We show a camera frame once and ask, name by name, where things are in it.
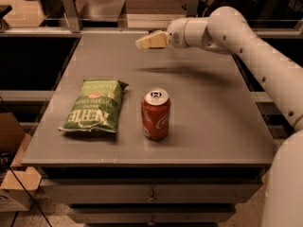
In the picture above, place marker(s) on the green kettle chips bag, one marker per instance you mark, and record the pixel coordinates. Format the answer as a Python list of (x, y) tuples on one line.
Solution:
[(97, 106)]

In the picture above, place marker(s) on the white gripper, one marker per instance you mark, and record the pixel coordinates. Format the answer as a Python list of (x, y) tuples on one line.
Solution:
[(176, 35)]

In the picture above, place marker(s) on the cardboard box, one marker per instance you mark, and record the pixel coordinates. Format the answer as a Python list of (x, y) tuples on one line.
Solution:
[(18, 183)]

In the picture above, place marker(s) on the red soda can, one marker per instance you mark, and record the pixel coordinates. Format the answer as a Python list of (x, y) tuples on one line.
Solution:
[(155, 110)]

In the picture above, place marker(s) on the grey drawer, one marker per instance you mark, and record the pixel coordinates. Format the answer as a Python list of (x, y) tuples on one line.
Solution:
[(152, 214), (133, 191)]

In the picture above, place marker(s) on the left metal bracket post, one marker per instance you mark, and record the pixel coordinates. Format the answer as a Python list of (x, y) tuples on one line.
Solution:
[(71, 15)]

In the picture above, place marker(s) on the metal bracket post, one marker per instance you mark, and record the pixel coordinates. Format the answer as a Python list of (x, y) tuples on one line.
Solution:
[(71, 15), (192, 6)]

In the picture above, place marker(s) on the right metal bracket post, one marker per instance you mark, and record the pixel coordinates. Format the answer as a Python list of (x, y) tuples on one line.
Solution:
[(192, 6)]

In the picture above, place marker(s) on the grey lower drawer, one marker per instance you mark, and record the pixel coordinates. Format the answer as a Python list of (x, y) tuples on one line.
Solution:
[(152, 214)]

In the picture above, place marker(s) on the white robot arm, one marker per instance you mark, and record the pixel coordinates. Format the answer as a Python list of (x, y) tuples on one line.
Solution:
[(226, 30)]

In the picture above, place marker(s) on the grey upper drawer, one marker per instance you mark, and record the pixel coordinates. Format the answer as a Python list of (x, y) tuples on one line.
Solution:
[(133, 191)]

